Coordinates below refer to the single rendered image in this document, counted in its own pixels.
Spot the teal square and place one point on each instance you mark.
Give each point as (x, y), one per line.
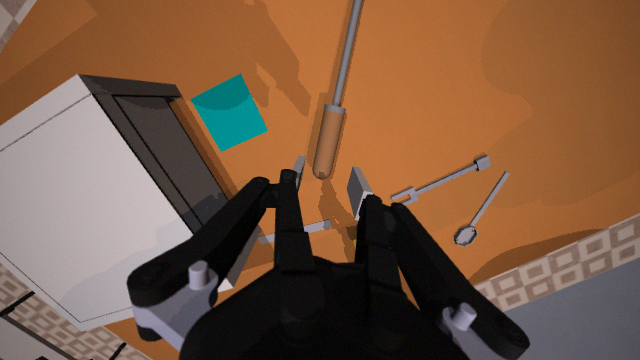
(230, 113)

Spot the grey spoon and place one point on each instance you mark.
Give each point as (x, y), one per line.
(465, 233)

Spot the grey flat bar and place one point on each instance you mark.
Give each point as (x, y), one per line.
(314, 227)

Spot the white box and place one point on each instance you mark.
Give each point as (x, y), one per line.
(98, 177)

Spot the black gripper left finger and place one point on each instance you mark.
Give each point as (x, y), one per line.
(172, 291)

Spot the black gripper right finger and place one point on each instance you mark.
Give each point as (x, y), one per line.
(439, 288)

